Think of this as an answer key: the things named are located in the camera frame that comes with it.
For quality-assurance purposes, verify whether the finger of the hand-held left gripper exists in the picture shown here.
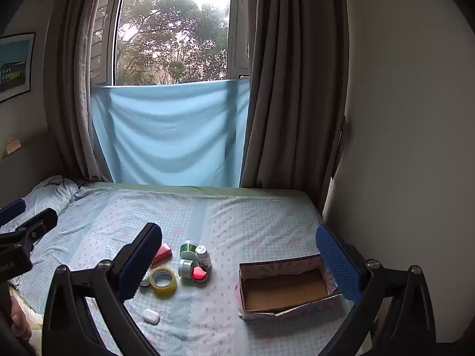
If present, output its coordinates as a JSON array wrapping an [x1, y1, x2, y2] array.
[[0, 208, 59, 255], [0, 198, 26, 227]]

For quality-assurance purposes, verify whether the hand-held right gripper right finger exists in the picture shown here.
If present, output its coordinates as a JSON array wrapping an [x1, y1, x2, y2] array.
[[315, 224, 437, 356]]

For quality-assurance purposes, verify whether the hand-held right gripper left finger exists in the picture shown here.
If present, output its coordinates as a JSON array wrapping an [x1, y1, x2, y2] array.
[[42, 222, 163, 356]]

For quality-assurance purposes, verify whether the small red box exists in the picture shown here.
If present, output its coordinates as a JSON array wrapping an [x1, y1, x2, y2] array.
[[151, 243, 173, 266]]

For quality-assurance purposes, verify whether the yellow tape roll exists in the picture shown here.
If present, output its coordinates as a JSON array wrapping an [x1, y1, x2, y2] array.
[[149, 266, 178, 296]]

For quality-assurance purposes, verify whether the light green jar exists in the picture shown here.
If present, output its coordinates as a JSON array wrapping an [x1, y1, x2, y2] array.
[[178, 258, 196, 279]]

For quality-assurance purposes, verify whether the dark green striped jar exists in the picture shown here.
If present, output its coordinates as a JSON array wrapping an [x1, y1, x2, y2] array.
[[180, 240, 198, 259]]

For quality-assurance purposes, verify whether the cardboard box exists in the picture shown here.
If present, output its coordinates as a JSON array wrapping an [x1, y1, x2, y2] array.
[[235, 254, 344, 320]]

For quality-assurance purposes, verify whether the white pill bottle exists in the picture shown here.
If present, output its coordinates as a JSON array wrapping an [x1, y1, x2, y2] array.
[[195, 245, 213, 271]]

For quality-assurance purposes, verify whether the person's left hand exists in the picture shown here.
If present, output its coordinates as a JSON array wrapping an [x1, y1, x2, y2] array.
[[0, 289, 33, 344]]

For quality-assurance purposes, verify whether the crumpled light blue quilt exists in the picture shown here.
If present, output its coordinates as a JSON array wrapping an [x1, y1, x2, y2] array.
[[0, 175, 90, 227]]

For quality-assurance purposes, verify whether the blue floral bedsheet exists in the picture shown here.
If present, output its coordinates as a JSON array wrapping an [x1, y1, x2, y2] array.
[[0, 183, 359, 356]]

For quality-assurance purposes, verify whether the green mattress cover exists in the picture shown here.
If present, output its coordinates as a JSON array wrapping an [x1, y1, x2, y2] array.
[[85, 182, 310, 198]]

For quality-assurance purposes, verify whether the light blue hanging cloth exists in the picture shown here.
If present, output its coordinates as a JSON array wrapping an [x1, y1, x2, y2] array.
[[91, 78, 251, 188]]

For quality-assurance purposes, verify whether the grey-brown curtain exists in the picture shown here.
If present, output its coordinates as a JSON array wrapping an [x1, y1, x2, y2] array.
[[237, 0, 350, 210], [44, 0, 130, 182]]

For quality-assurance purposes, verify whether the beige wall note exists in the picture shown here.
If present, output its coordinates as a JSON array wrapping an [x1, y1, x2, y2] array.
[[3, 137, 22, 157]]

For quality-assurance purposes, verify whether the framed wall picture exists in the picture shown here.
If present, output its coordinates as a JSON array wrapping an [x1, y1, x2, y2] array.
[[0, 31, 37, 103]]

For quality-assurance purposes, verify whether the window with white frame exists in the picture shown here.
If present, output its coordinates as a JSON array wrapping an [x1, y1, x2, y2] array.
[[89, 0, 251, 86]]

